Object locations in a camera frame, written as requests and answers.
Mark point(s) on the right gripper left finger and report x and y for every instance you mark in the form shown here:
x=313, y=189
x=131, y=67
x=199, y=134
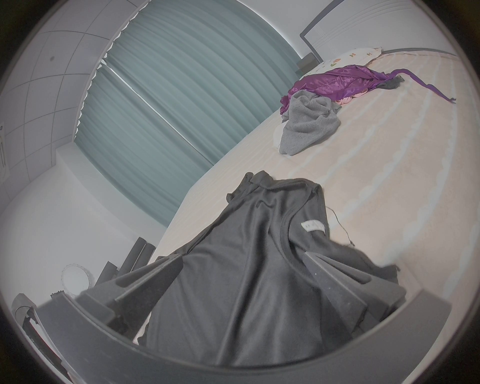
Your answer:
x=142, y=292

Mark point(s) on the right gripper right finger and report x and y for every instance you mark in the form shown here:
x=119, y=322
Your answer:
x=345, y=296

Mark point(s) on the black T-shirt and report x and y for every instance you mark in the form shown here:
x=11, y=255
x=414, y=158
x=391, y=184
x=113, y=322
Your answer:
x=243, y=281

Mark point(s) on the bed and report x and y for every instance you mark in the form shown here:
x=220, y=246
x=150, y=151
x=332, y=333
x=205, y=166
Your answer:
x=393, y=168

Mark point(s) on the black dressing table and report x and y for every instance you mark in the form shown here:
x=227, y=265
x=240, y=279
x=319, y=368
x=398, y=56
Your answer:
x=131, y=258

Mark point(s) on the round white mirror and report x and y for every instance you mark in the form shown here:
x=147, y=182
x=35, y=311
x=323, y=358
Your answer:
x=75, y=279

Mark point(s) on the blue-green curtain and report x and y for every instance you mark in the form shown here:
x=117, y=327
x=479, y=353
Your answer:
x=195, y=63
x=131, y=150

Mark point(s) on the grey knit garment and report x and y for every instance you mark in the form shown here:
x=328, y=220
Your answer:
x=307, y=127

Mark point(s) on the white garment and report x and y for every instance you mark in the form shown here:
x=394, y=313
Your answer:
x=278, y=135

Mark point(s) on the pink garment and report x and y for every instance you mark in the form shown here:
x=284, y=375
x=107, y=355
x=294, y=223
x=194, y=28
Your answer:
x=347, y=99

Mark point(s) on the purple satin garment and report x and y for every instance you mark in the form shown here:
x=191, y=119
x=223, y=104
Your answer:
x=330, y=82

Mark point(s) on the small dark grey garment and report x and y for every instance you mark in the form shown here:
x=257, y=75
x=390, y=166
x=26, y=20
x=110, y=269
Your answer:
x=392, y=84

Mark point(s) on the grey bedside table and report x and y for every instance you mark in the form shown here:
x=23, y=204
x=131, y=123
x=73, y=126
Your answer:
x=307, y=62

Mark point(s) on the white printed pillow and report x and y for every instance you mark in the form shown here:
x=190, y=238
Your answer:
x=356, y=56

